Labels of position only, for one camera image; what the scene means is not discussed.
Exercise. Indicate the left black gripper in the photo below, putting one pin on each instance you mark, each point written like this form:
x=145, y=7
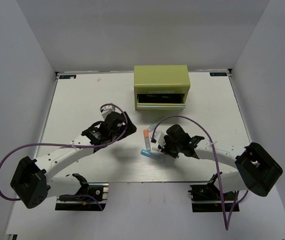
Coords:
x=131, y=128

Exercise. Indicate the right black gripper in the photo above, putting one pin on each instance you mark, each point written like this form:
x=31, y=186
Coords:
x=167, y=139

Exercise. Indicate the orange highlighter marker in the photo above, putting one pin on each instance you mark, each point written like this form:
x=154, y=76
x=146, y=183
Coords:
x=147, y=140

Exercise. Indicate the green highlighter marker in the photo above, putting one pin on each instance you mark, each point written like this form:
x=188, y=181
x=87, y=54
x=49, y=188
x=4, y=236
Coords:
x=152, y=127

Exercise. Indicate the blue highlighter marker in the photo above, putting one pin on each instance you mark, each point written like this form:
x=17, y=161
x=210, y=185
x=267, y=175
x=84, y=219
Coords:
x=152, y=155

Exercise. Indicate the red gel pen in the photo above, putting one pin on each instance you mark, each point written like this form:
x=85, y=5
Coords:
x=157, y=96

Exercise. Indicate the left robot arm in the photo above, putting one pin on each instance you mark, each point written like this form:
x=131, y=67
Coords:
x=34, y=180

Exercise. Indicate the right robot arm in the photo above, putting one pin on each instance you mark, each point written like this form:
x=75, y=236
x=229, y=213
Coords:
x=255, y=169

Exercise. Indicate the green metal tool chest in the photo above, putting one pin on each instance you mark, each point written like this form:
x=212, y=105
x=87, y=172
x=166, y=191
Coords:
x=161, y=79

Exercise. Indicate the right blue table label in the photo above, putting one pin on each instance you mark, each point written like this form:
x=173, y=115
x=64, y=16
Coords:
x=218, y=74

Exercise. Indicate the blue table label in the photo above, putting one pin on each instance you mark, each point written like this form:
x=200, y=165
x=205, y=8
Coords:
x=218, y=74
x=68, y=76

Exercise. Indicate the left blue table label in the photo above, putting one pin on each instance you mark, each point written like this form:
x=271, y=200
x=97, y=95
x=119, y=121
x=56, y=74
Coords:
x=68, y=76

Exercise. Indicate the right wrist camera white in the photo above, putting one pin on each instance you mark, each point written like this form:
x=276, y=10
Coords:
x=159, y=142

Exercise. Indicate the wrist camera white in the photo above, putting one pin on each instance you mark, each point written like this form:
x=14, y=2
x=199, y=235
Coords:
x=159, y=142
x=106, y=109

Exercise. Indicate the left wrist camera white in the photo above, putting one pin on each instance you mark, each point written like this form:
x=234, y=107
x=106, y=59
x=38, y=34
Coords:
x=106, y=109

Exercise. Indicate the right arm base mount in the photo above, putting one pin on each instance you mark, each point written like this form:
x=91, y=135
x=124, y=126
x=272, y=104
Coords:
x=206, y=199

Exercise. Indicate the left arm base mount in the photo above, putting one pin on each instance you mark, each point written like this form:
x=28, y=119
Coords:
x=91, y=197

